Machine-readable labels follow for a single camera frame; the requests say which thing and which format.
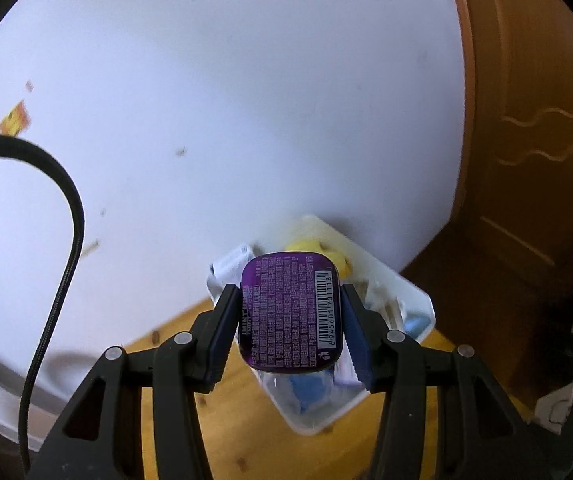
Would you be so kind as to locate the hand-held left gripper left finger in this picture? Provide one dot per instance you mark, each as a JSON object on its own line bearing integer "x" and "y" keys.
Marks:
{"x": 224, "y": 340}

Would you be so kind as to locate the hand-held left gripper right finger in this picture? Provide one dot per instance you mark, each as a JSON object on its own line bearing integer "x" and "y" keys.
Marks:
{"x": 359, "y": 345}

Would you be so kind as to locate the blue plastic packet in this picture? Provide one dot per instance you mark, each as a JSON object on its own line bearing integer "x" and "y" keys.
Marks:
{"x": 306, "y": 390}

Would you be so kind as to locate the purple tin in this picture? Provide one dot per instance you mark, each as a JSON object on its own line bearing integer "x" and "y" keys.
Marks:
{"x": 289, "y": 312}

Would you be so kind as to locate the white and blue box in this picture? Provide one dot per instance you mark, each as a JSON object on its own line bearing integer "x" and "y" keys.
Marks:
{"x": 229, "y": 262}

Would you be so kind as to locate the white plastic storage bin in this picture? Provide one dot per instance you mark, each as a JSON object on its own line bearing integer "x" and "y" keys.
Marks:
{"x": 311, "y": 422}

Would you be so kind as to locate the yellow plush toy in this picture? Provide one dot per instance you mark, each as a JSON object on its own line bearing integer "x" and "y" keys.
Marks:
{"x": 311, "y": 246}

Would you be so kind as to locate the brown wooden door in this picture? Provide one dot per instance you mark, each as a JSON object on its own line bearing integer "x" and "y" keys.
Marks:
{"x": 541, "y": 160}

